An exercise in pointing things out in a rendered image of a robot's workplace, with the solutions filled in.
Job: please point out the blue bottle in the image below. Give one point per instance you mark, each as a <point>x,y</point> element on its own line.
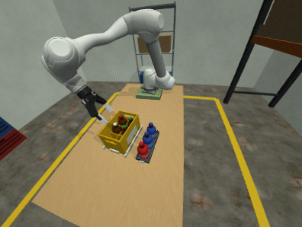
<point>152,130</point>
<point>148,140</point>

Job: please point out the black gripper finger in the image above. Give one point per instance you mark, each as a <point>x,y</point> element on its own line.
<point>92,110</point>
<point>101,100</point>

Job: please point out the brown bottle with red cap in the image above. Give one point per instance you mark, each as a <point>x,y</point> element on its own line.
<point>122,121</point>

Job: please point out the brown bottle with green cap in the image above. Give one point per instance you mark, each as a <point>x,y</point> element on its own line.
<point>124,129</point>
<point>130,121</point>

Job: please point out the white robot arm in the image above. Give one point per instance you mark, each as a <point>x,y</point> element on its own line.
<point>64,57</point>

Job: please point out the brown bottle with white cap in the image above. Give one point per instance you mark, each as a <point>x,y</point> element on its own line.
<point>117,129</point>

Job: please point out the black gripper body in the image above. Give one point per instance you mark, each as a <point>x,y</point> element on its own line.
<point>84,94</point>

